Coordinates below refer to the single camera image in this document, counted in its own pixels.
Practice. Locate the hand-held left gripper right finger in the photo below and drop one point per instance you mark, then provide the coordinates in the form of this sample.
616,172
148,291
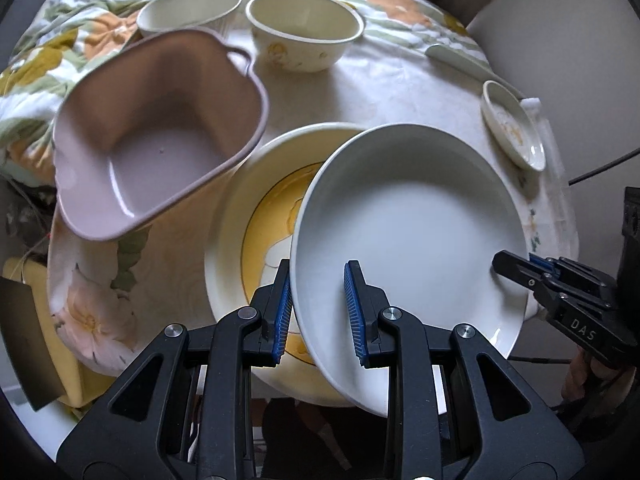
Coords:
354,310

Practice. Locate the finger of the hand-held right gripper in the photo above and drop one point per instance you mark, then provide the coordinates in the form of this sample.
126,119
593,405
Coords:
515,272
580,272

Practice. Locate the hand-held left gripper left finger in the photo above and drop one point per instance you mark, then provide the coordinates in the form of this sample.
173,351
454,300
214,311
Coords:
282,310

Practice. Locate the white plate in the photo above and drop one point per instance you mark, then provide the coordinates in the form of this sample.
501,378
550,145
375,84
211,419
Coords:
415,240

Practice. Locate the cream floral bowl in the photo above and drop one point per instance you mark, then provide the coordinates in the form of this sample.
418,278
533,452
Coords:
305,25

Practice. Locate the person's right hand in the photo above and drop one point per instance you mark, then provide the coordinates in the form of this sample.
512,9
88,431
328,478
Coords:
590,382

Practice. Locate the yellow rimmed cream plate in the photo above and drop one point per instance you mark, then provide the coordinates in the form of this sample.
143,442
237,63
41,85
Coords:
235,265

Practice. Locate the small cream floral saucer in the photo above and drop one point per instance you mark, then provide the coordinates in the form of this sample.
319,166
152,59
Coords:
512,127

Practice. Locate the pink plastic tub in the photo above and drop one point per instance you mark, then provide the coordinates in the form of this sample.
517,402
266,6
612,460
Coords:
160,150

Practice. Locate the pale ceramic spoon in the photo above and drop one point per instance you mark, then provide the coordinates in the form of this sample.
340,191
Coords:
460,57

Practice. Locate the yellow box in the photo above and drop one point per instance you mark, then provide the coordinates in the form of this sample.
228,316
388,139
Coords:
30,280

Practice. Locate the dark flat card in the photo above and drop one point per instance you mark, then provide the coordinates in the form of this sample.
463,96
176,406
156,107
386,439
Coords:
30,340

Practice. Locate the white ribbed bowl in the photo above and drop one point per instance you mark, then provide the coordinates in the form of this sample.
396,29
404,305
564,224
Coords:
190,7

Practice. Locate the floral striped quilt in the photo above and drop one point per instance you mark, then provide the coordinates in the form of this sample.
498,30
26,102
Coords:
75,25

